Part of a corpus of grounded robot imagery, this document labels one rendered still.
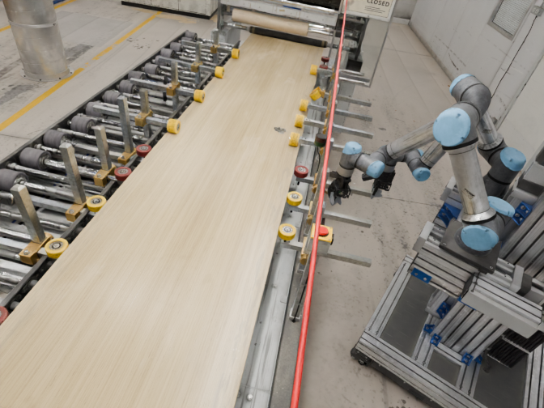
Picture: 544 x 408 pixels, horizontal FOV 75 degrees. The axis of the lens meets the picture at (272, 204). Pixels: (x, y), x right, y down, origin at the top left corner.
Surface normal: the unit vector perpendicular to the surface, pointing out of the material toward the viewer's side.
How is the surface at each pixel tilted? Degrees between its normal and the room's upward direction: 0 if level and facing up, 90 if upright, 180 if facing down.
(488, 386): 0
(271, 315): 0
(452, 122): 84
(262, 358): 0
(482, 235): 96
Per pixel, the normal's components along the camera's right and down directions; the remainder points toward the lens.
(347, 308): 0.14, -0.75
